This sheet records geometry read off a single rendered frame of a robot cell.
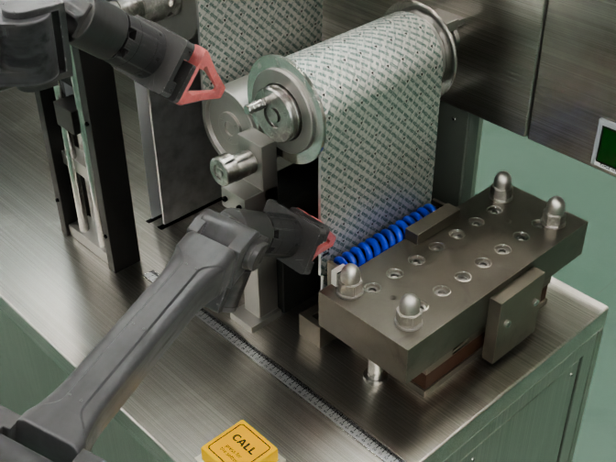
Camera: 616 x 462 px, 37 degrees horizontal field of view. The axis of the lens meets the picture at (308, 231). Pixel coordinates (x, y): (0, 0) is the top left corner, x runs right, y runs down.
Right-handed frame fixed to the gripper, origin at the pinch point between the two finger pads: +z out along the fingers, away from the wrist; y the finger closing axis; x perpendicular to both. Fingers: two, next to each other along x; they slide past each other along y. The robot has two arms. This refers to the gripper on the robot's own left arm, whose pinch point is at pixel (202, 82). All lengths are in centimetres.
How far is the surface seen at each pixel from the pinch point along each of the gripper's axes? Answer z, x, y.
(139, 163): 42, -20, -51
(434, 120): 36.5, 10.5, 6.9
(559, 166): 245, 32, -74
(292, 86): 10.4, 4.7, 3.5
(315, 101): 11.5, 4.4, 7.1
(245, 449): 17.5, -37.8, 18.4
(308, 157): 16.9, -2.2, 5.7
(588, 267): 211, 4, -32
